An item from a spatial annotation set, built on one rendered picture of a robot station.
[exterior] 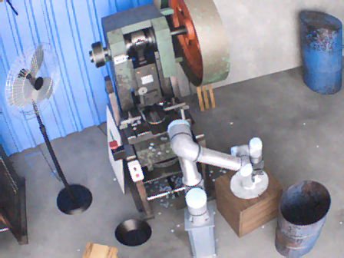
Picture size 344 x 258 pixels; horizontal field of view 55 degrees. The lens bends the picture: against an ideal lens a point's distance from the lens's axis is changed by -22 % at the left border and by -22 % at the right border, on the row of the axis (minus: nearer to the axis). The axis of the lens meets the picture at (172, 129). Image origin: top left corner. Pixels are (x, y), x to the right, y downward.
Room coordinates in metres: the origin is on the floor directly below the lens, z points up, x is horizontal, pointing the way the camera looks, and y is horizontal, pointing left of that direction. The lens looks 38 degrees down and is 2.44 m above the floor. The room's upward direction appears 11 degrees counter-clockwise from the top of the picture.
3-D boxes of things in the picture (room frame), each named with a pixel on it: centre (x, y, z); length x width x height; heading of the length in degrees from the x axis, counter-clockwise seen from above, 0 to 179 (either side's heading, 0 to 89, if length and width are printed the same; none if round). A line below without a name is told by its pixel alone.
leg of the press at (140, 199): (2.50, 0.40, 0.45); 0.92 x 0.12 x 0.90; 10
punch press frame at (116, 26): (2.55, 0.13, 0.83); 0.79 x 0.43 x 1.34; 10
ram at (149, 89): (2.36, 0.10, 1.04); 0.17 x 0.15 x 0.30; 10
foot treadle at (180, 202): (2.27, 0.09, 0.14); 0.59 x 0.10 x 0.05; 10
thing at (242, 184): (1.90, -0.46, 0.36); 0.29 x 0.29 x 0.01
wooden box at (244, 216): (1.89, -0.46, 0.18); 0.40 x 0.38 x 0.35; 17
